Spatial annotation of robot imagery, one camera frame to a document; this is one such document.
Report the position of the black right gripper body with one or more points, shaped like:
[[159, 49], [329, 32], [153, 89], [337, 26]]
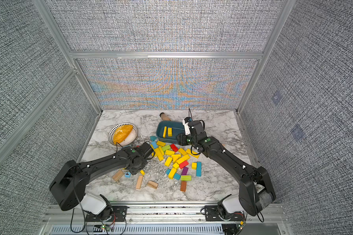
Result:
[[188, 140]]

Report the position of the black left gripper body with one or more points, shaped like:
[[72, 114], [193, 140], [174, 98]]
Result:
[[135, 171]]

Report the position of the teal plastic bin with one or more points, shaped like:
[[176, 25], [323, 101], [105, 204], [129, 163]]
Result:
[[167, 131]]

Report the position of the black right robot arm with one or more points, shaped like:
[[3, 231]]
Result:
[[256, 191]]

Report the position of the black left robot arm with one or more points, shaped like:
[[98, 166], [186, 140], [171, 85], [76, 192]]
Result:
[[68, 187]]

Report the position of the light blue flat block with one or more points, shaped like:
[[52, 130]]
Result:
[[154, 144]]

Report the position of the yellow block right end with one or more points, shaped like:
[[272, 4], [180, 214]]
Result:
[[192, 153]]

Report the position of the patterned white plate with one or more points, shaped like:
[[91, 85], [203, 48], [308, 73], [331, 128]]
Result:
[[131, 137]]

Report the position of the light blue letter cube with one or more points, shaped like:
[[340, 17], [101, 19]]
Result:
[[127, 174]]

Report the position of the red long block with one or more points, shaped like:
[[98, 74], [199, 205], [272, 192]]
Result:
[[174, 148]]

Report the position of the orange sesame bread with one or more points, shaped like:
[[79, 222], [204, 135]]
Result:
[[121, 133]]

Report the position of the natural wood block left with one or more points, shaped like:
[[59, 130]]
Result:
[[118, 175]]

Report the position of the natural wood block front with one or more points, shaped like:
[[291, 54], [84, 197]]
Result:
[[139, 182]]

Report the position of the red block lower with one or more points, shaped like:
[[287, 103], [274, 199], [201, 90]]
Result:
[[183, 164]]

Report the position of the teal long block right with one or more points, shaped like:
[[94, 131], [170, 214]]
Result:
[[198, 169]]

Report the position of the natural wood arch block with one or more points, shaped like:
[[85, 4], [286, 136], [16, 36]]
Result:
[[152, 185]]

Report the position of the yellow block front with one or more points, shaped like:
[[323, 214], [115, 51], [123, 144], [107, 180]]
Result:
[[171, 173]]

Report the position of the purple block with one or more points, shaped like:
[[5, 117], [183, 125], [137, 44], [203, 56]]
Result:
[[185, 171]]

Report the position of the spice jar with black cap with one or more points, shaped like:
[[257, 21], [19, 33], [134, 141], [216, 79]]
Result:
[[164, 117]]

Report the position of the lime green block front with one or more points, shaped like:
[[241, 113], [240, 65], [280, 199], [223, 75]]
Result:
[[185, 178]]

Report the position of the orange brown block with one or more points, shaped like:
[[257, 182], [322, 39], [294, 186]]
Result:
[[183, 186]]

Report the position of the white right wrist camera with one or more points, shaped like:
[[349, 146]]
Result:
[[186, 126]]

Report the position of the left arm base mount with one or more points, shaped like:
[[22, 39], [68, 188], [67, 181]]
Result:
[[109, 214]]

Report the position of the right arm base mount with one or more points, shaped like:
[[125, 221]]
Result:
[[217, 213]]

